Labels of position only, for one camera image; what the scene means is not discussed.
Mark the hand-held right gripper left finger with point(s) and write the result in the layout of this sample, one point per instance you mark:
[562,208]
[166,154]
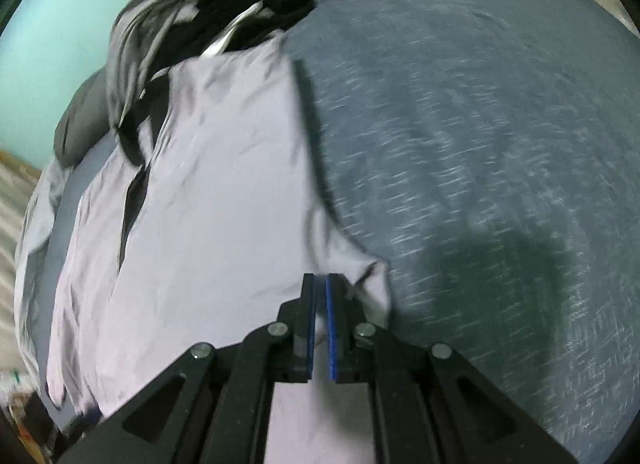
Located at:
[311,324]

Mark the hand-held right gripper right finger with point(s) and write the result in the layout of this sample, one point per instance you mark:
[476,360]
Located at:
[331,329]

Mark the light grey jacket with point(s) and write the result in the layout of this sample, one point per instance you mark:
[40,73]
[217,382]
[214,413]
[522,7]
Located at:
[225,168]

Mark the blue patterned bed sheet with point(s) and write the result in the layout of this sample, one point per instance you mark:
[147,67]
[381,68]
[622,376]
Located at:
[450,143]

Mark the light grey blanket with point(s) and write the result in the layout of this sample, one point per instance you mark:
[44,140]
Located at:
[35,254]

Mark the dark grey long pillow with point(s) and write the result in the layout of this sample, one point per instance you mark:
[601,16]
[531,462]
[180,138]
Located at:
[80,118]

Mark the beige curtain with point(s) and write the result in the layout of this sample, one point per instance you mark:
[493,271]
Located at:
[12,244]

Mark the wooden board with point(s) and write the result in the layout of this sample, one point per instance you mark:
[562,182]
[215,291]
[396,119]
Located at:
[20,161]

